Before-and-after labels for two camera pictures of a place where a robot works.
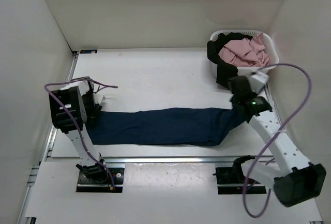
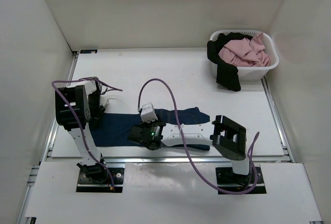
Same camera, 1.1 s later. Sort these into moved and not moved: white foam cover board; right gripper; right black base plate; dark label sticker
Moved: right gripper
Not moved: right black base plate; dark label sticker; white foam cover board
